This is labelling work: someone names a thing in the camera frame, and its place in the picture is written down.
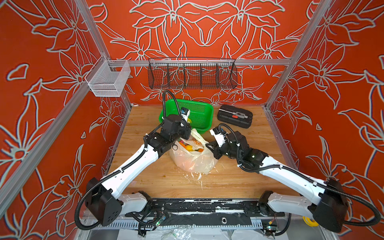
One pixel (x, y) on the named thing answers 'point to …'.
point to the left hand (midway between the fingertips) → (187, 121)
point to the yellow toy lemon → (189, 148)
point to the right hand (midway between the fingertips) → (204, 144)
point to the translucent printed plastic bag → (191, 155)
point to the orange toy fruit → (200, 150)
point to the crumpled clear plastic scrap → (181, 233)
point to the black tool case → (235, 115)
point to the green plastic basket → (201, 114)
